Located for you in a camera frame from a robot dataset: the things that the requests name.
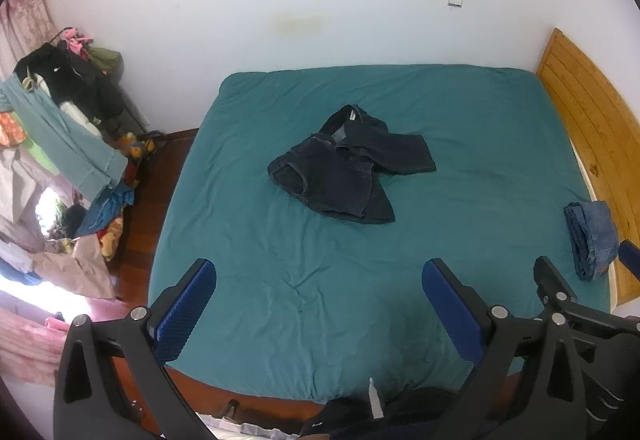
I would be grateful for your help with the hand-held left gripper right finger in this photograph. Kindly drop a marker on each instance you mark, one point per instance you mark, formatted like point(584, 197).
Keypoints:
point(452, 310)

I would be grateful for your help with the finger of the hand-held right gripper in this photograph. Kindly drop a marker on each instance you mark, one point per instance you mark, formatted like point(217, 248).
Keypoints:
point(550, 277)
point(631, 257)

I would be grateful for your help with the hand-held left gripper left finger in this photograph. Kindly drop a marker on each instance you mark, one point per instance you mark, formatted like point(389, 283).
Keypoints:
point(187, 305)

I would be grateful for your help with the dark denim jeans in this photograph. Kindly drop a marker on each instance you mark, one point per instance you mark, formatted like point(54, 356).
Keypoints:
point(340, 170)

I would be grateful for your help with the dark clothes pile at bottom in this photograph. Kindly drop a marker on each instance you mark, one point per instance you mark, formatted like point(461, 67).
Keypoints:
point(415, 412)

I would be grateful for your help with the folded light blue jeans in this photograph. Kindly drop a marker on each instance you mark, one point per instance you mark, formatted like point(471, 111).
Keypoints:
point(592, 240)

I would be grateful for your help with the bed with teal sheet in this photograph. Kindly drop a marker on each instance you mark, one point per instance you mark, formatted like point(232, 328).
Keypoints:
point(300, 270)

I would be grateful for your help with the beige garment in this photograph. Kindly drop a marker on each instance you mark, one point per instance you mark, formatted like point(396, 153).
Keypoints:
point(75, 265)

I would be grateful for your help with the blue crumpled cloth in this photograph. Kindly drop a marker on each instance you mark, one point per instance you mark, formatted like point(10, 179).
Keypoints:
point(107, 210)

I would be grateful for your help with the wooden headboard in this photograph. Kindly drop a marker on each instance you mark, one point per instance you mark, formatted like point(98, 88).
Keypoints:
point(590, 120)

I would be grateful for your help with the yellow plush toy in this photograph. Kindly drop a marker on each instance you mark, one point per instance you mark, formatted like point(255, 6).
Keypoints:
point(134, 146)

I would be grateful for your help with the teal hanging garment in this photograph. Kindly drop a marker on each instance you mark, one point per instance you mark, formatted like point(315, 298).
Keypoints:
point(60, 140)

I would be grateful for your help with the orange floral cloth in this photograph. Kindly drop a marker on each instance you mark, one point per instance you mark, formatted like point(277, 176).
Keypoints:
point(11, 129)

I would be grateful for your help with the olive green bag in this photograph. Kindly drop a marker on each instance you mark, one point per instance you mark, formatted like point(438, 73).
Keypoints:
point(106, 59)

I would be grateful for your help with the black hanging jacket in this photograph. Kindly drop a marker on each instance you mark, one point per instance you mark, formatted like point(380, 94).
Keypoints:
point(65, 70)

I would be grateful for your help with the pink hanging cloth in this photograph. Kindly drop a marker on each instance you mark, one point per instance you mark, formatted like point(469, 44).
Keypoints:
point(76, 40)

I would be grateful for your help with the pink floral curtain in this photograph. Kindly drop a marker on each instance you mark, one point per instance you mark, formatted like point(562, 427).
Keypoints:
point(25, 10)

